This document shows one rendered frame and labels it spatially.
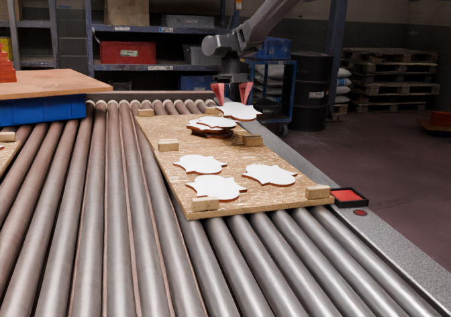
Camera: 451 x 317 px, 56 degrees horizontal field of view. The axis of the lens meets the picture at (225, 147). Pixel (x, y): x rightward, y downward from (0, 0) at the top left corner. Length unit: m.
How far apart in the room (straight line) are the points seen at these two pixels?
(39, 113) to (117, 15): 3.80
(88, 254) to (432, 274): 0.60
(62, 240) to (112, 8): 4.62
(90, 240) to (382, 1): 6.92
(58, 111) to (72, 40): 4.33
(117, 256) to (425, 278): 0.53
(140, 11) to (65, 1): 1.03
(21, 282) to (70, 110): 0.99
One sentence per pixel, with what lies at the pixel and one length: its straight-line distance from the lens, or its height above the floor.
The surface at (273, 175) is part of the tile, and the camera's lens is 1.07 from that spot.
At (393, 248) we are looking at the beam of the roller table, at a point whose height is 0.91.
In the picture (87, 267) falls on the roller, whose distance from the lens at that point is 0.76.
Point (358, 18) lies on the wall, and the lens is 7.20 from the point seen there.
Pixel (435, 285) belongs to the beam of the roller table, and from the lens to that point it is 0.82.
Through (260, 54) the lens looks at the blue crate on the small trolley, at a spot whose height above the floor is 0.91.
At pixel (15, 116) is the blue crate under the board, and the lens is 1.61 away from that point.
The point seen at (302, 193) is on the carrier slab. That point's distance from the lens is 1.01.
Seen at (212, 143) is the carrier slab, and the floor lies 0.94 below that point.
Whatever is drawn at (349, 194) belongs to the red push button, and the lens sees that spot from 1.06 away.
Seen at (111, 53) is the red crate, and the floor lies 0.78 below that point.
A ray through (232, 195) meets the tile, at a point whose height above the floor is 0.94.
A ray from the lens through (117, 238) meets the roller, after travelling 0.83.
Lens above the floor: 1.34
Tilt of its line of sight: 18 degrees down
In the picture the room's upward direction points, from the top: 3 degrees clockwise
